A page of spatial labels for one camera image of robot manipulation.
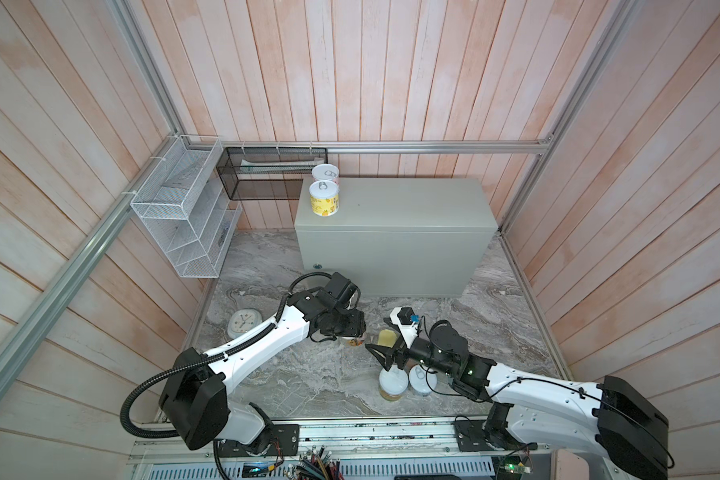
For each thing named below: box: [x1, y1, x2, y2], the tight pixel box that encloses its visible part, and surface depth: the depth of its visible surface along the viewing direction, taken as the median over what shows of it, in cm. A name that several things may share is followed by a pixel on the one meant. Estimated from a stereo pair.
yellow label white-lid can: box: [309, 180, 340, 217], surface depth 76 cm
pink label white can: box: [312, 163, 340, 185], surface depth 80 cm
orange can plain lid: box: [379, 364, 409, 401], surface depth 77 cm
